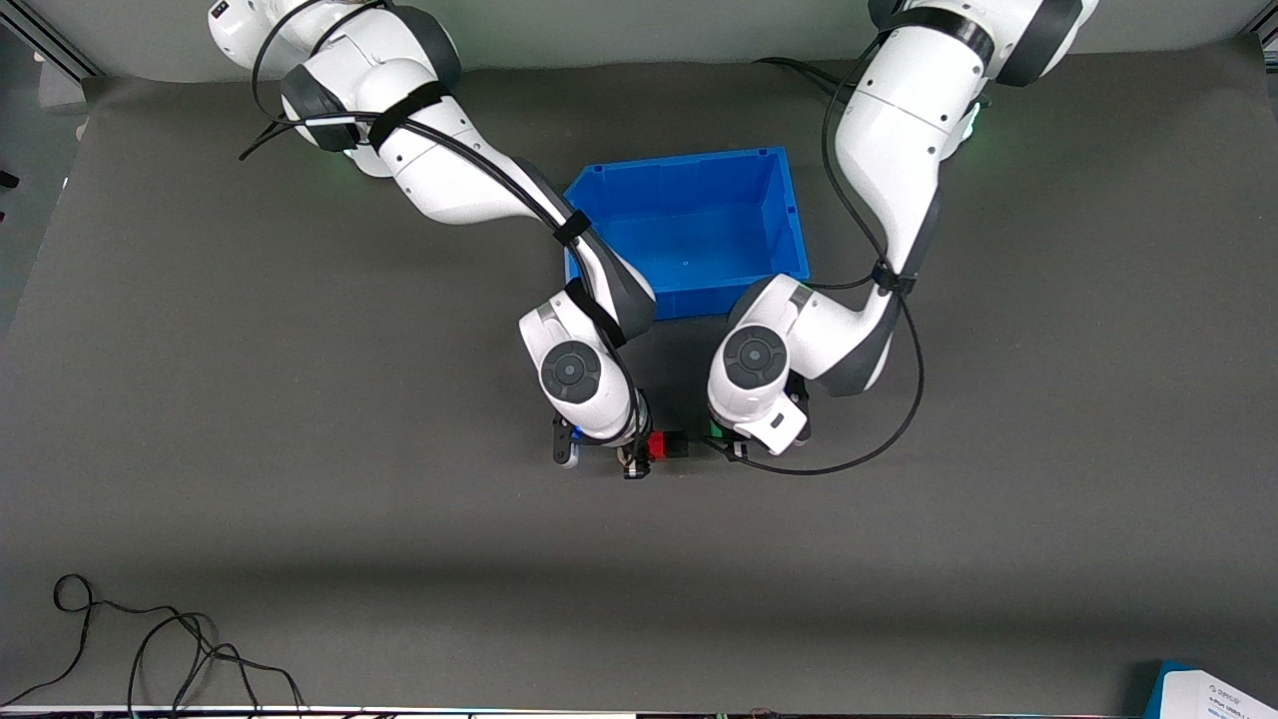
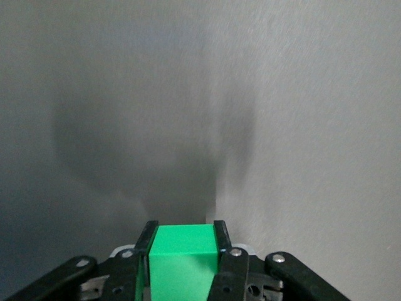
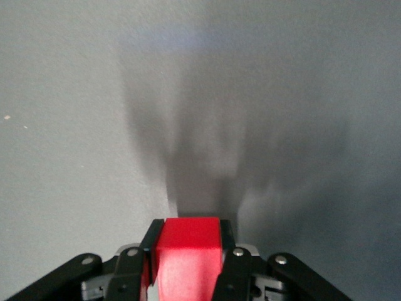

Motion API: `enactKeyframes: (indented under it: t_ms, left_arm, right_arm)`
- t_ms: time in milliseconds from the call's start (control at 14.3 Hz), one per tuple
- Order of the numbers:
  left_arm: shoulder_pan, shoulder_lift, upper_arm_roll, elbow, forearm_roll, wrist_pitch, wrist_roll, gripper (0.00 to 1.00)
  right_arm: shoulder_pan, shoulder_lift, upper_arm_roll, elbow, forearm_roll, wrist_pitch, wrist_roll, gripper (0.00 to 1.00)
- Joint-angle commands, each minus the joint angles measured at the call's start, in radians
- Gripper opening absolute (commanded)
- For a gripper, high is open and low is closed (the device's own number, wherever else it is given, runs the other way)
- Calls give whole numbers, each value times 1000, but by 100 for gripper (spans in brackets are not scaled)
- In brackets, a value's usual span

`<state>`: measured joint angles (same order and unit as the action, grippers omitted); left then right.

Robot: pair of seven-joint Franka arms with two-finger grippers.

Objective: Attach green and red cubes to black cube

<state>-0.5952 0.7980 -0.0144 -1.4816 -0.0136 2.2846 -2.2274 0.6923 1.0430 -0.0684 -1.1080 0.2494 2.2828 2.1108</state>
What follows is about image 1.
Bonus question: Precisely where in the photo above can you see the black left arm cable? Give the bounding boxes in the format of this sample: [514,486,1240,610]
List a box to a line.
[821,30,927,476]

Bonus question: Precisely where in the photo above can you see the blue and white box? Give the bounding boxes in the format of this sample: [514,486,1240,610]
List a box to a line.
[1143,659,1278,719]

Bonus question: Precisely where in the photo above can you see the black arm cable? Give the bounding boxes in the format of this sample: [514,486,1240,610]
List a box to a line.
[821,30,927,476]
[240,0,640,440]

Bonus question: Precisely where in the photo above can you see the thin black loose cable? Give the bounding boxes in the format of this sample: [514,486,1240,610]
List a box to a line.
[0,573,306,716]

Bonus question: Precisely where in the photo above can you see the blue plastic bin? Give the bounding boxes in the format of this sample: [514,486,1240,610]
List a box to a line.
[561,146,811,323]

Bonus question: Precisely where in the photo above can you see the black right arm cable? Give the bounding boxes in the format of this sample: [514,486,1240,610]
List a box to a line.
[240,0,640,440]

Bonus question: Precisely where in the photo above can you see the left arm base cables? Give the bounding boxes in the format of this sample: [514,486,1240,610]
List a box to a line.
[754,57,852,101]

